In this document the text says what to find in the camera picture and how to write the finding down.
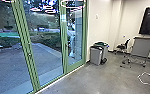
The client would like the grey rolling board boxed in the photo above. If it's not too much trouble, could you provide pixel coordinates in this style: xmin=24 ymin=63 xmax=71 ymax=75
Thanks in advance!
xmin=120 ymin=36 xmax=150 ymax=69

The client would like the metal door handle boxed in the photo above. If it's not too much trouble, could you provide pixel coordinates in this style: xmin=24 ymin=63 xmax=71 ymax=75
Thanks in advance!
xmin=26 ymin=52 xmax=33 ymax=59

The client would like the white wall switch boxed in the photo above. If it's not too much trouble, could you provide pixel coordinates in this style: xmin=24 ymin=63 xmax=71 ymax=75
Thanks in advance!
xmin=94 ymin=13 xmax=100 ymax=20

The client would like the black swivel chair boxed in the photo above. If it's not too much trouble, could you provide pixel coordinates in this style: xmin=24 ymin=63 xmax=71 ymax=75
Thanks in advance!
xmin=114 ymin=38 xmax=132 ymax=56

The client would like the white wall outlet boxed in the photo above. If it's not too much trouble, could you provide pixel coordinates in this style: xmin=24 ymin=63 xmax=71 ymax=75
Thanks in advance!
xmin=121 ymin=34 xmax=127 ymax=39

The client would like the white garden statue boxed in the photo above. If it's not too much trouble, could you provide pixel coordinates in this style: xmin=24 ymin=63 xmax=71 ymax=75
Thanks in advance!
xmin=67 ymin=22 xmax=76 ymax=58

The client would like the green framed glass door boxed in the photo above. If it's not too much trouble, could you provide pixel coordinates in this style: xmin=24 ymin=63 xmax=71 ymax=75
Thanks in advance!
xmin=0 ymin=0 xmax=90 ymax=94

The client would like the green outdoor table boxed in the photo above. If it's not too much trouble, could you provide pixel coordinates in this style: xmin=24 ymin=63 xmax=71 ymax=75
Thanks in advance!
xmin=0 ymin=32 xmax=21 ymax=39

